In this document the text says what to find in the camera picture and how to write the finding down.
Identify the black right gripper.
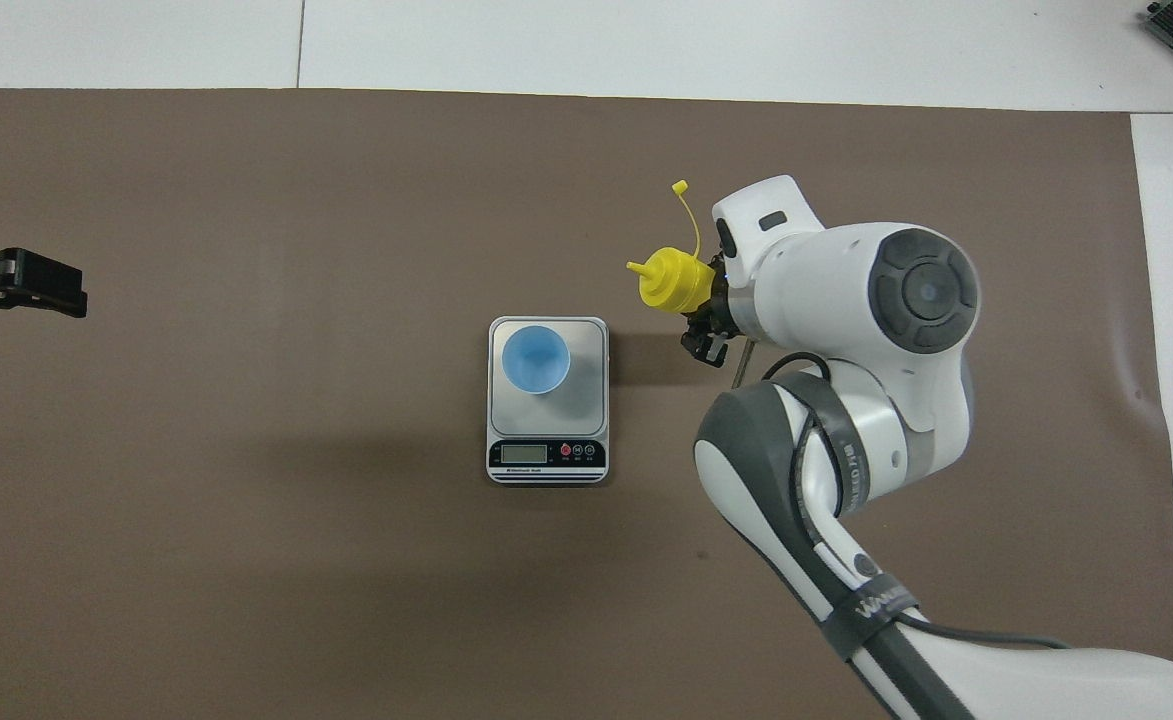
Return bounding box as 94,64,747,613
682,262,738,367

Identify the yellow squeeze bottle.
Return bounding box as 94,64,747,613
626,179,719,317

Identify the light blue plastic cup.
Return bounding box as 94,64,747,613
501,325,572,397

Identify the silver digital kitchen scale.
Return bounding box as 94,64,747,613
487,316,610,486

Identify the brown table mat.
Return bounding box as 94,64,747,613
0,88,1173,720

